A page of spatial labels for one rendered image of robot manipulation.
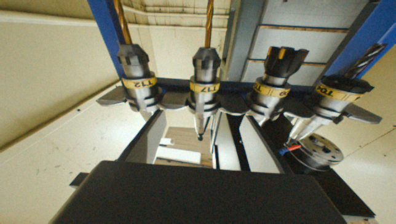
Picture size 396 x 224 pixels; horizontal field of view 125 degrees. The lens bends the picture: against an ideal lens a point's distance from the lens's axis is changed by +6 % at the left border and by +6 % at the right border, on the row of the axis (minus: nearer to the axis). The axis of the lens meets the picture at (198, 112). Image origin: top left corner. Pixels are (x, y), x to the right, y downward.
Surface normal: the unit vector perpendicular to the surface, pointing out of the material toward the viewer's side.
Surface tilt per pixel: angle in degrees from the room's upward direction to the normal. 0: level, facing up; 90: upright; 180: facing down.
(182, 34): 90
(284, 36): 90
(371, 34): 90
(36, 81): 90
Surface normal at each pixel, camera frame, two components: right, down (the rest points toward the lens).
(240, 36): -0.06, 0.61
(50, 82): 1.00, 0.07
